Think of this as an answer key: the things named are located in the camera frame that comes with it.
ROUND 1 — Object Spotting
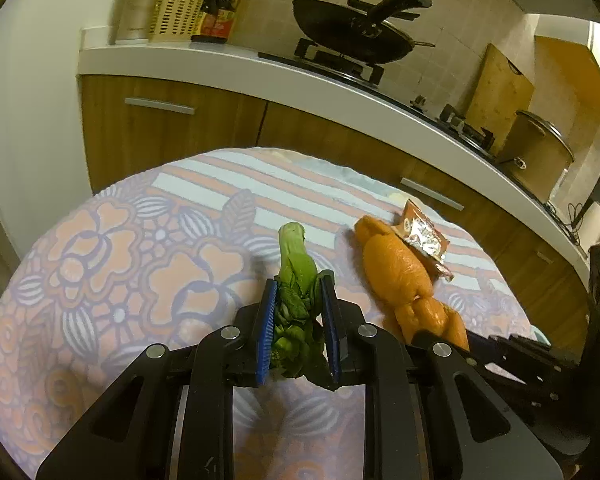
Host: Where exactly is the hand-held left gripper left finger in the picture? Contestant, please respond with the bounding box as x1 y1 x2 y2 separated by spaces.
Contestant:
37 280 281 480

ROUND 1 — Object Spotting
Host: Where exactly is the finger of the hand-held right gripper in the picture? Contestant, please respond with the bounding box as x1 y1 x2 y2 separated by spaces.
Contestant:
411 329 556 386

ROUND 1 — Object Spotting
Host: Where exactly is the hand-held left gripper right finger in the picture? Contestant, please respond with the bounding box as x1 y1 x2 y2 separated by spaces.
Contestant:
320 270 563 480

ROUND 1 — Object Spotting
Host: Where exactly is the green bok choy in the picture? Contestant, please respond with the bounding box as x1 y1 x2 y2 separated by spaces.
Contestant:
269 221 336 388

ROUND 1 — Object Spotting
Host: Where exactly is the orange plush toy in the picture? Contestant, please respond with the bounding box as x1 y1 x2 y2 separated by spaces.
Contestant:
355 216 470 352

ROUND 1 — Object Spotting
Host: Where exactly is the wooden cabinet door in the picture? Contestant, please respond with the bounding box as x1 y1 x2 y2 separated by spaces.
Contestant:
490 220 591 341
257 102 511 261
80 75 268 193

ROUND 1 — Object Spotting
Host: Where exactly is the white electric kettle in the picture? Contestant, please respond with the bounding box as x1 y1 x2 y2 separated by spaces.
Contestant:
577 201 600 250

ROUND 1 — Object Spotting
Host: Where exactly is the brown snack wrapper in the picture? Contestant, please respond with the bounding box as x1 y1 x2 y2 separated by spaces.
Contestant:
392 199 455 281

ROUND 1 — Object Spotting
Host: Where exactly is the pink floral patterned blanket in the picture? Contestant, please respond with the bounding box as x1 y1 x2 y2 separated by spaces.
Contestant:
0 146 551 480

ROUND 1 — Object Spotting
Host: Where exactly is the brown rice cooker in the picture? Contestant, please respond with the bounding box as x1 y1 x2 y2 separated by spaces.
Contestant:
497 109 577 203

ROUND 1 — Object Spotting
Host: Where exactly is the black glass gas stove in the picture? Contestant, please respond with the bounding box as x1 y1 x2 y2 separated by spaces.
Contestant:
257 40 496 153

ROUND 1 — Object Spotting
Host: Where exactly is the wooden cutting board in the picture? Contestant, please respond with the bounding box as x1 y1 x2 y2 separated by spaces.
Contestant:
466 42 536 148

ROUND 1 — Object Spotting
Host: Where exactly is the black wok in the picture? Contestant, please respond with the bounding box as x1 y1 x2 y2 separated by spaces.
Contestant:
292 0 433 66

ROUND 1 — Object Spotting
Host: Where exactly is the red label sauce bottle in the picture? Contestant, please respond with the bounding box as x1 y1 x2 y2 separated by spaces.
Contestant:
212 0 246 44

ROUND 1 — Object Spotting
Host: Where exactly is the yellow plastic basket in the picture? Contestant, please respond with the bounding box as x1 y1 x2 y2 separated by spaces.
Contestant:
147 0 206 43

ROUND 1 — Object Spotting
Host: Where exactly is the dark sauce bottle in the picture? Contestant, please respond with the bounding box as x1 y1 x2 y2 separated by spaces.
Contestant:
191 0 222 42

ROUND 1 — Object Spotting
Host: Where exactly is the steel thermos canister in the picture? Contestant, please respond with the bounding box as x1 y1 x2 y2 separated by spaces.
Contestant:
115 0 171 45

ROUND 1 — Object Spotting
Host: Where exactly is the black power cable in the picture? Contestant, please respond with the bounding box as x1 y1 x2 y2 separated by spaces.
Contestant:
562 202 588 233

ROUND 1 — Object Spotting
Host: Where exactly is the white yellow wall cabinet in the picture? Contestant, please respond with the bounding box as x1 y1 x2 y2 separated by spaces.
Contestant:
532 14 600 123

